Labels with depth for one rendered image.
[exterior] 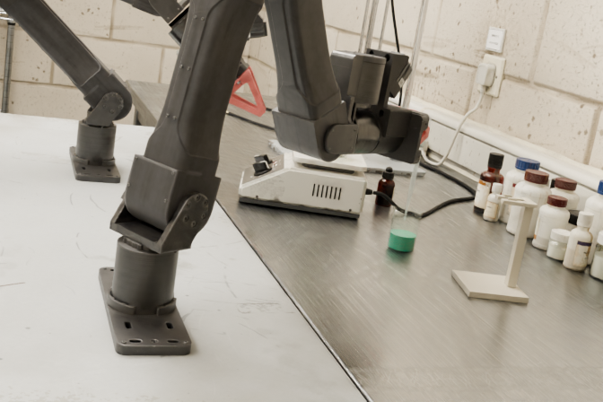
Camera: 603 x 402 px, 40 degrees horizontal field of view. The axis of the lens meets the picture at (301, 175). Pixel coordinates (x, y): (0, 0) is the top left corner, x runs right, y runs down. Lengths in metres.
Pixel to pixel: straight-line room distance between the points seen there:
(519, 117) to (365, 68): 0.82
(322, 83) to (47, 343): 0.40
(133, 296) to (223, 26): 0.28
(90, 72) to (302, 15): 0.56
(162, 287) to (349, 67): 0.35
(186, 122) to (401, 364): 0.32
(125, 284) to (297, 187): 0.53
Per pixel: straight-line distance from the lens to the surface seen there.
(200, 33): 0.83
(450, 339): 0.95
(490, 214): 1.50
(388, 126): 1.06
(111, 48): 3.69
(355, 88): 1.02
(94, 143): 1.41
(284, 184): 1.32
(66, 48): 1.39
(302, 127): 0.96
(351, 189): 1.33
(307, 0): 0.90
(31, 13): 1.39
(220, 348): 0.82
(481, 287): 1.11
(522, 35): 1.84
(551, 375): 0.92
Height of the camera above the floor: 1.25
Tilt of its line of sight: 13 degrees down
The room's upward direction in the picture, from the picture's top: 9 degrees clockwise
